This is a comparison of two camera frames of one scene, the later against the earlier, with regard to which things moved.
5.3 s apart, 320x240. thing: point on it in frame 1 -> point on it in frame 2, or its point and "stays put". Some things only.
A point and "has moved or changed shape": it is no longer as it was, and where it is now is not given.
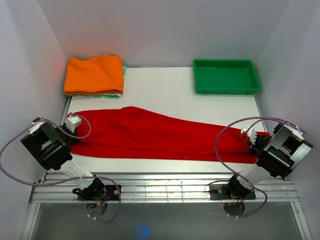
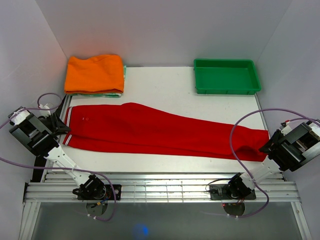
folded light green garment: (104, 95) stays put
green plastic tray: (225, 77) stays put
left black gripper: (71, 141) -> (58, 127)
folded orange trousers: (97, 75) stays put
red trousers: (132, 132) has moved or changed shape
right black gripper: (255, 147) -> (275, 137)
